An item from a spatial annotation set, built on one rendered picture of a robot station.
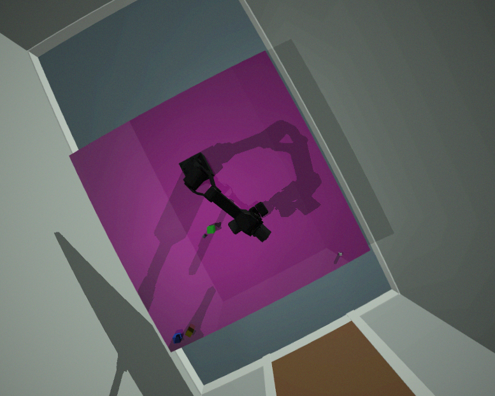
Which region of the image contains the blue block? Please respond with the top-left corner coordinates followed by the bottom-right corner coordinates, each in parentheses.
top-left (172, 332), bottom-right (182, 344)

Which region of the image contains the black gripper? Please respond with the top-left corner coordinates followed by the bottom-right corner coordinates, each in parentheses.
top-left (228, 202), bottom-right (268, 234)

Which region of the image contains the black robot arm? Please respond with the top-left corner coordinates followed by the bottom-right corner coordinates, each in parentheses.
top-left (182, 157), bottom-right (271, 242)

